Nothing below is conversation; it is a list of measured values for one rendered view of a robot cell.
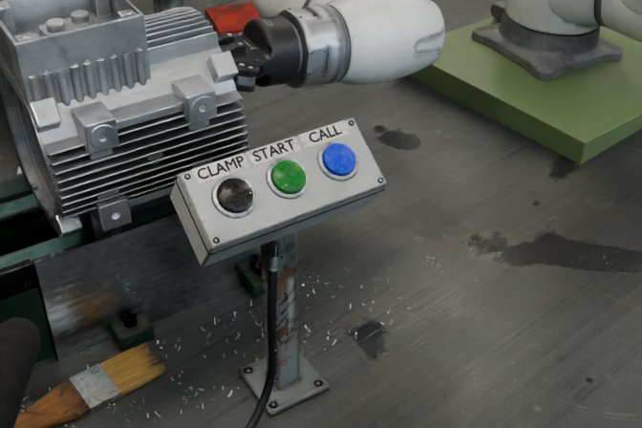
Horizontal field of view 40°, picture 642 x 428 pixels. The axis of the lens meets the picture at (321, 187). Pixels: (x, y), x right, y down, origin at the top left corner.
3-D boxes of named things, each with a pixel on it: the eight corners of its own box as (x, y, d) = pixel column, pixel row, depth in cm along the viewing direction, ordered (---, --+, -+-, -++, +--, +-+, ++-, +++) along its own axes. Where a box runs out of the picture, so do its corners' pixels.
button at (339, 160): (327, 185, 76) (333, 178, 74) (311, 156, 77) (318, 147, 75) (355, 175, 77) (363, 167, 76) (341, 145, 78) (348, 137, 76)
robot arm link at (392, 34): (350, 103, 100) (290, 66, 110) (455, 85, 108) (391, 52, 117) (358, 10, 95) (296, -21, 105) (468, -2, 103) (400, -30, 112)
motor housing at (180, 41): (73, 270, 86) (37, 101, 75) (18, 177, 99) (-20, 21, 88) (254, 207, 95) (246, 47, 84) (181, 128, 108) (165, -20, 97)
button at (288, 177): (276, 203, 74) (282, 196, 72) (261, 173, 74) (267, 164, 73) (307, 193, 75) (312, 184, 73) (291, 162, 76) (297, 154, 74)
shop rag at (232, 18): (282, 1, 168) (281, -4, 168) (301, 27, 159) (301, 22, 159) (204, 11, 164) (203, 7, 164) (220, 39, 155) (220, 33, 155)
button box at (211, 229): (200, 269, 74) (212, 249, 69) (167, 195, 75) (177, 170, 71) (370, 205, 81) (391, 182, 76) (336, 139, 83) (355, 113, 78)
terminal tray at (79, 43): (31, 117, 80) (15, 46, 76) (-1, 71, 88) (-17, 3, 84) (154, 84, 85) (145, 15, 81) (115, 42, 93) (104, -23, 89)
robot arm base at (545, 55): (532, 9, 159) (538, -21, 156) (626, 58, 143) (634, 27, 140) (453, 28, 151) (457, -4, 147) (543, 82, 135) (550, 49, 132)
